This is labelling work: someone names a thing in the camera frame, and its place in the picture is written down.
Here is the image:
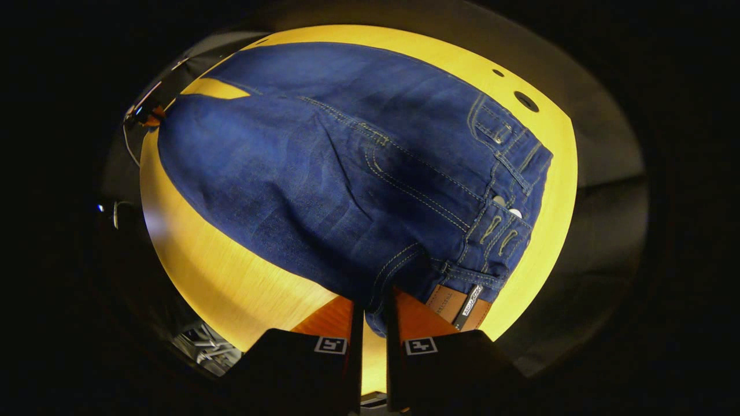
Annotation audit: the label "blue denim jeans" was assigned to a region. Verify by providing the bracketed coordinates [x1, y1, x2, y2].
[157, 42, 554, 339]

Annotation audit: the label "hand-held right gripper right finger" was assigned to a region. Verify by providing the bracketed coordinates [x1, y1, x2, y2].
[386, 289, 527, 414]

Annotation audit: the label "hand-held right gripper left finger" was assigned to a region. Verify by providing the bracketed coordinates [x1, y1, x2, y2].
[223, 296, 364, 414]

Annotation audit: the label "silver metal parts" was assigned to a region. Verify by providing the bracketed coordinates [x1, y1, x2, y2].
[171, 321, 243, 376]

